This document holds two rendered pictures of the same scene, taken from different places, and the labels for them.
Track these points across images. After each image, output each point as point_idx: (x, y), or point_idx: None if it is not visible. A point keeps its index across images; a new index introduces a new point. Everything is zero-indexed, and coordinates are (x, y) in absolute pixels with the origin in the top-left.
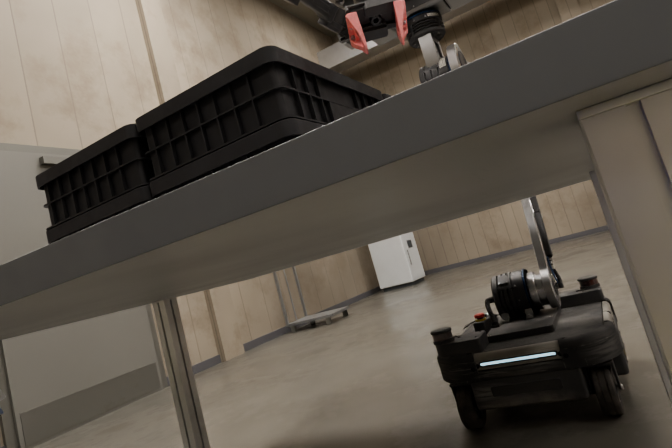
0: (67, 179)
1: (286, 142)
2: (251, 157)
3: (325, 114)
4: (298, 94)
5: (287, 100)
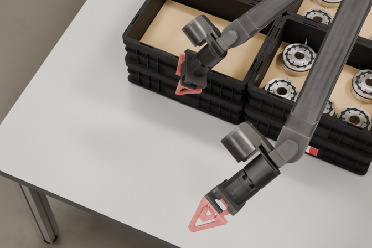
0: None
1: (25, 88)
2: (30, 81)
3: (157, 68)
4: (137, 56)
5: (131, 54)
